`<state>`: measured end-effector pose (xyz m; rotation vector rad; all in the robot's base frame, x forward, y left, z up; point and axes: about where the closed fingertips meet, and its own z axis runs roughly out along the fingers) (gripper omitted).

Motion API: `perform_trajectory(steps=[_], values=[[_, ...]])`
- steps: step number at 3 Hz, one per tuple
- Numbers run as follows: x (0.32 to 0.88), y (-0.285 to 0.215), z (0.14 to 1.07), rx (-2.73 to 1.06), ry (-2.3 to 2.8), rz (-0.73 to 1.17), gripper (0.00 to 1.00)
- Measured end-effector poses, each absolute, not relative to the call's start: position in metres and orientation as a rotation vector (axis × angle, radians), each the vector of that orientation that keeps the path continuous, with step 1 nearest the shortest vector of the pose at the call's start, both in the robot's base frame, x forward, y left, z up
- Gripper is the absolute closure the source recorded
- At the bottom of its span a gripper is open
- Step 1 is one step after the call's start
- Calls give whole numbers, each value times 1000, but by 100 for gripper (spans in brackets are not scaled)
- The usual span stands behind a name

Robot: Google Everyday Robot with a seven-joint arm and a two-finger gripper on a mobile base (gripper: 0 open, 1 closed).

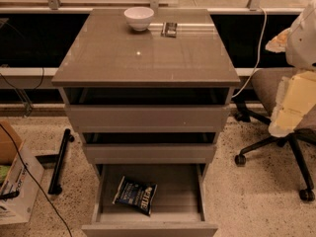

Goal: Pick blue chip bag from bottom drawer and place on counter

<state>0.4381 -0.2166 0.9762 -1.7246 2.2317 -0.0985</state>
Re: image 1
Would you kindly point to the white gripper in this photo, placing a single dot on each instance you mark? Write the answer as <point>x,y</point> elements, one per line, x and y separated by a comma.
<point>303,42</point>

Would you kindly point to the blue chip bag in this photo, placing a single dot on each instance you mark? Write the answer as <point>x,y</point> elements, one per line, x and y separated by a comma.
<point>135,194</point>

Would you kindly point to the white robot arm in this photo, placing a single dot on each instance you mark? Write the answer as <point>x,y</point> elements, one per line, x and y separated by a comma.
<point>295,96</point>

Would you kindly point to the grey drawer cabinet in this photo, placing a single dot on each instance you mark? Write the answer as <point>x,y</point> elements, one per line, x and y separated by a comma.
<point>110,64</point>

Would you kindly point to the bottom grey drawer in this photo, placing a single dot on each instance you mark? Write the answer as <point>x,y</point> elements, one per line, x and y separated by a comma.
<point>178,207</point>

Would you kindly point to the grey drawer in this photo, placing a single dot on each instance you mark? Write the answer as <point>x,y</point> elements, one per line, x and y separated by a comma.
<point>149,154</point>
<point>178,207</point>
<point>147,119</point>

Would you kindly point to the middle grey drawer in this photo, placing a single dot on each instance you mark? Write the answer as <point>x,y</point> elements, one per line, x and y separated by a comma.
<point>149,154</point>

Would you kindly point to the top grey drawer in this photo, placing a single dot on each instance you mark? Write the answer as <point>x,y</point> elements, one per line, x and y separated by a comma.
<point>147,119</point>

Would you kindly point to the brown office chair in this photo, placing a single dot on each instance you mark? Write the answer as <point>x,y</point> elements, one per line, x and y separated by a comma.
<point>265,83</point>

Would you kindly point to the small dark foil packet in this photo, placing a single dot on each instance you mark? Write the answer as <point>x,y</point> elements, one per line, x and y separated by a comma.
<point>169,30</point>

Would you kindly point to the white ceramic bowl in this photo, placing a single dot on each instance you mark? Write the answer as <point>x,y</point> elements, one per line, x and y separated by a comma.
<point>139,18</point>

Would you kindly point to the black metal bar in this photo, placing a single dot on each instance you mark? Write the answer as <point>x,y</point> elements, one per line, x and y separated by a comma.
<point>54,187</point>

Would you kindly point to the brown cardboard box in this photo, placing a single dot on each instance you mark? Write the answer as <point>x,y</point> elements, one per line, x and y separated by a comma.
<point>9,141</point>

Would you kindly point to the white cardboard box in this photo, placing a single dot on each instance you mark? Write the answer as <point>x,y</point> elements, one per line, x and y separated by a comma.
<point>23,180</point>

